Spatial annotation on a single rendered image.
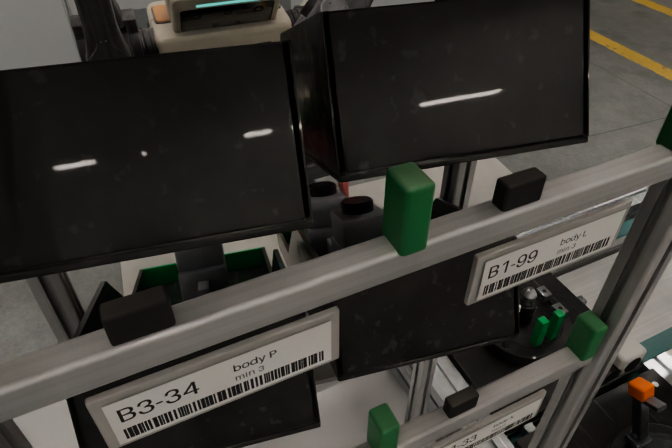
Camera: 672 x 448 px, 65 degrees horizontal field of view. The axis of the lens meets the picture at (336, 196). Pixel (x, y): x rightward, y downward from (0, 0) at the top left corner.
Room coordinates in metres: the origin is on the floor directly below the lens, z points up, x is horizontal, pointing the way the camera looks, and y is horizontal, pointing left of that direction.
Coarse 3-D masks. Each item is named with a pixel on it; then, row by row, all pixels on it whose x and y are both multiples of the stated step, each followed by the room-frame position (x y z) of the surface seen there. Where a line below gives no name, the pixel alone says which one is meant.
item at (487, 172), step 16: (480, 160) 1.08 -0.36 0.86; (496, 160) 1.08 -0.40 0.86; (432, 176) 1.02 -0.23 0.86; (480, 176) 1.02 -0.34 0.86; (496, 176) 1.02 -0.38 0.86; (352, 192) 0.95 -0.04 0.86; (368, 192) 0.95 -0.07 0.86; (384, 192) 0.95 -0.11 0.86; (480, 192) 0.95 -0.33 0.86; (240, 240) 0.79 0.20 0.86; (256, 240) 0.79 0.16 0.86; (272, 240) 0.79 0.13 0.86; (160, 256) 0.75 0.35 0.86; (272, 256) 0.75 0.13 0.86; (128, 272) 0.70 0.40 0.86; (128, 288) 0.66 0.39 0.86
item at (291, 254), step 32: (288, 256) 0.37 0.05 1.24; (384, 288) 0.22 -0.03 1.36; (416, 288) 0.23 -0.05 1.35; (448, 288) 0.23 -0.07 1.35; (512, 288) 0.24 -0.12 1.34; (352, 320) 0.21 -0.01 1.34; (384, 320) 0.21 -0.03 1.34; (416, 320) 0.22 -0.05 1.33; (448, 320) 0.22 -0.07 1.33; (480, 320) 0.22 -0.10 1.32; (512, 320) 0.23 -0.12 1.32; (352, 352) 0.20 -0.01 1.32; (384, 352) 0.20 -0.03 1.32; (416, 352) 0.21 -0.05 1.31; (448, 352) 0.21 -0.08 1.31
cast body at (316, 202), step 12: (312, 192) 0.43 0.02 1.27; (324, 192) 0.43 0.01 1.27; (336, 192) 0.44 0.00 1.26; (312, 204) 0.41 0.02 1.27; (324, 204) 0.42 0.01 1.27; (336, 204) 0.42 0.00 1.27; (324, 216) 0.41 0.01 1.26; (312, 228) 0.40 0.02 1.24; (324, 228) 0.40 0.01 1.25; (312, 240) 0.39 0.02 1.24; (324, 240) 0.39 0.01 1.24; (324, 252) 0.39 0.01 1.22
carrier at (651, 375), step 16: (624, 384) 0.40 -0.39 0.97; (656, 384) 0.40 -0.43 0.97; (592, 400) 0.37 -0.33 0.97; (608, 400) 0.37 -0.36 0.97; (624, 400) 0.37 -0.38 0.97; (592, 416) 0.35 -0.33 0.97; (608, 416) 0.35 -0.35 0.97; (624, 416) 0.35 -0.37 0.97; (656, 416) 0.35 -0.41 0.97; (576, 432) 0.33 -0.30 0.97; (592, 432) 0.33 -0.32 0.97; (608, 432) 0.33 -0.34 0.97; (624, 432) 0.32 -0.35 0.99; (656, 432) 0.32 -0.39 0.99
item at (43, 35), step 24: (0, 0) 2.88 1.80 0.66; (24, 0) 2.92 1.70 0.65; (48, 0) 2.96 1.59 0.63; (0, 24) 2.86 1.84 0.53; (24, 24) 2.90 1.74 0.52; (48, 24) 2.94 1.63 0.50; (0, 48) 2.84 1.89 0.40; (24, 48) 2.88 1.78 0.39; (48, 48) 2.93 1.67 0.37; (72, 48) 2.97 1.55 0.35
